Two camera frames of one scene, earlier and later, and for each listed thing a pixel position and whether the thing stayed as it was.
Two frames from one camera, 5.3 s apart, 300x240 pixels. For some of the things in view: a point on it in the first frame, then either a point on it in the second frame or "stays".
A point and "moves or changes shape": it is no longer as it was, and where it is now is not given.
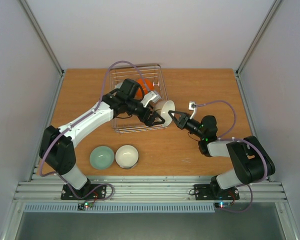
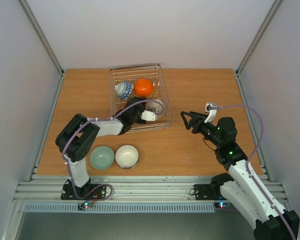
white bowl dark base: [126, 156] stays
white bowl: [162, 107] moves or changes shape
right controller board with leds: [222, 205] stays
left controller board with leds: [85, 205] stays
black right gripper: [185, 120] → [196, 124]
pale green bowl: [102, 157] stays
